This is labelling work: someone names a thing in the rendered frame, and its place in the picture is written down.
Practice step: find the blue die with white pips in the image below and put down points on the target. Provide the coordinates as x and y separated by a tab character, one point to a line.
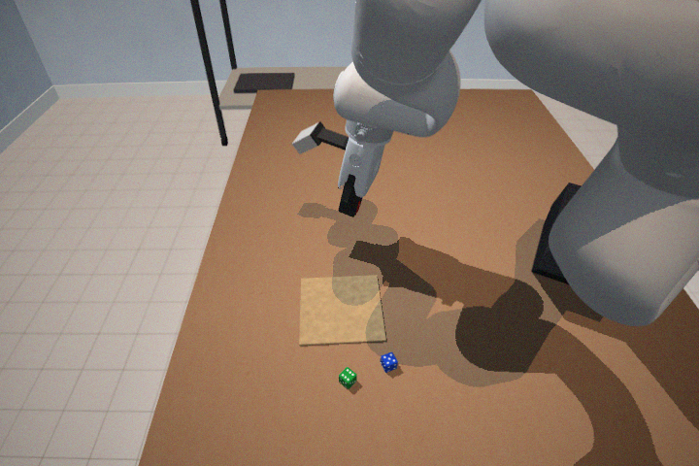
389	362

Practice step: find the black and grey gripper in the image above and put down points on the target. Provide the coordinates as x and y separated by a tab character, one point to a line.
360	166

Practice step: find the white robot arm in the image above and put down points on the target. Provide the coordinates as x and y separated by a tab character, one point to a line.
630	234

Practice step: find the beige flat mat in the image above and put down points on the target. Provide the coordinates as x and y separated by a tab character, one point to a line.
340	310

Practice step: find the green die with white pips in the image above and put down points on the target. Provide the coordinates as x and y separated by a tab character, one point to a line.
347	378

